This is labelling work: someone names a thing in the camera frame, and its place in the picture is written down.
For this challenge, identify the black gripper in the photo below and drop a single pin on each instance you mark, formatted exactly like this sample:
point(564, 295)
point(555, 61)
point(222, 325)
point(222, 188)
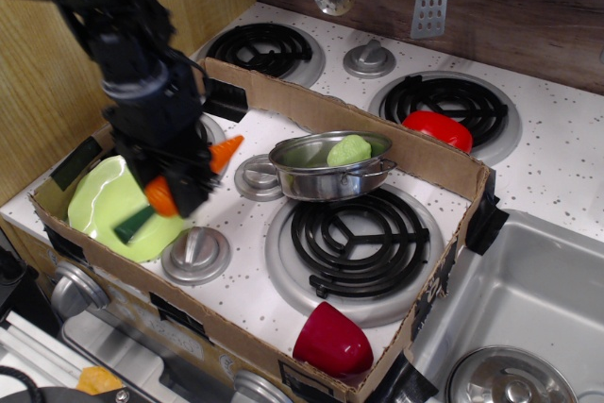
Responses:
point(155, 109)

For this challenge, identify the orange plastic toy carrot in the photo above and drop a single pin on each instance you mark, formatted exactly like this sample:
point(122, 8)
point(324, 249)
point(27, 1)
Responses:
point(159, 197)

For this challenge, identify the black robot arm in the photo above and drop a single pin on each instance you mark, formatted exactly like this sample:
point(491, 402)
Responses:
point(135, 30)

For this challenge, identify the light green plastic plate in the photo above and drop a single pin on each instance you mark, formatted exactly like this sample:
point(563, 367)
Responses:
point(107, 196)

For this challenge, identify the front left black burner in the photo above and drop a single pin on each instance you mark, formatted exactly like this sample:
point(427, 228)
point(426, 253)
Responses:
point(215, 138)

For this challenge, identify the black burner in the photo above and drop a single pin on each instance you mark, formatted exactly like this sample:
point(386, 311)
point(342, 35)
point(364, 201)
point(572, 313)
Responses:
point(281, 51)
point(215, 138)
point(486, 111)
point(368, 257)

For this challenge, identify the front silver stove knob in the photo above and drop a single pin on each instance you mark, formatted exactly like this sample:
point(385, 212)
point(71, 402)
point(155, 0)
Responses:
point(197, 256)

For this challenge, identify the silver stove knob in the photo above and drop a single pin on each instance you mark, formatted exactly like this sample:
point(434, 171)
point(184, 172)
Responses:
point(370, 60)
point(256, 179)
point(197, 256)

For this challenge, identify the middle silver stove knob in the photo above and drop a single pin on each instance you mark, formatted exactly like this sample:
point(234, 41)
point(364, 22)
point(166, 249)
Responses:
point(256, 179)

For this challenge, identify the brown cardboard fence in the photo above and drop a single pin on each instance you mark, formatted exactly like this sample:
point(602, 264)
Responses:
point(242, 312)

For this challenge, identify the small steel pan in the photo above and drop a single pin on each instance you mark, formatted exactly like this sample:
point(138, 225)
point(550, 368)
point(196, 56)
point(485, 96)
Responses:
point(303, 173)

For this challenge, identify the left silver oven knob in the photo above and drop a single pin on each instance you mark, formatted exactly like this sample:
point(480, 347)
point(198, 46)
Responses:
point(75, 291)

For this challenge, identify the silver oven knob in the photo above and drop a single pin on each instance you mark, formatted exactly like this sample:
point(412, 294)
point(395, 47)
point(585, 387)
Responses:
point(249, 387)
point(75, 291)

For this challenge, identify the back left black burner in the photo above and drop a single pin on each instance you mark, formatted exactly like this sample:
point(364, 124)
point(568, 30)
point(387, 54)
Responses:
point(281, 51)

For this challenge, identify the green toy vegetable piece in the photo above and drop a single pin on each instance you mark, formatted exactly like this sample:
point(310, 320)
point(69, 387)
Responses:
point(349, 150)

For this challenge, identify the front right black burner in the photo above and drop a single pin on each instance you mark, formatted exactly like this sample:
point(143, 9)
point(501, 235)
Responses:
point(368, 257)

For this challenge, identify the yellow sponge piece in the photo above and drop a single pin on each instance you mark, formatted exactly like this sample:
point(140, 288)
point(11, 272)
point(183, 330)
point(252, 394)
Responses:
point(96, 380)

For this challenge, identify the lower silver oven knob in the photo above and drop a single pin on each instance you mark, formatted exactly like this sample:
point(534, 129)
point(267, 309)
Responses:
point(249, 387)

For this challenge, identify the dark red plastic cup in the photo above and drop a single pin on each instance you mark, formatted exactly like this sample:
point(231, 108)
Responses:
point(333, 344)

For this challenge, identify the back silver stove knob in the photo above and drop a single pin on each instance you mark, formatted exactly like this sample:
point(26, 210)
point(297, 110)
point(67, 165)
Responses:
point(370, 60)

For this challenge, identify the bright red plastic bowl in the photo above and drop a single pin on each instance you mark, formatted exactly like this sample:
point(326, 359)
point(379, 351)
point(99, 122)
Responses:
point(440, 127)

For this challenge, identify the hanging silver spatula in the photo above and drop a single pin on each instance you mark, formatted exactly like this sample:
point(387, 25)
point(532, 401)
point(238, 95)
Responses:
point(428, 19)

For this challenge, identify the back right black burner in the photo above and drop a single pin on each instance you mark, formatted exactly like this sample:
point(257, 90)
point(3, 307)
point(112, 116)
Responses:
point(486, 111)

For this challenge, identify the grey plastic sink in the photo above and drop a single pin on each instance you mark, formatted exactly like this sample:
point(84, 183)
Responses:
point(539, 288)

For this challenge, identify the silver oven door handle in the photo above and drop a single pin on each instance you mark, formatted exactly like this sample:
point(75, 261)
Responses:
point(139, 367)

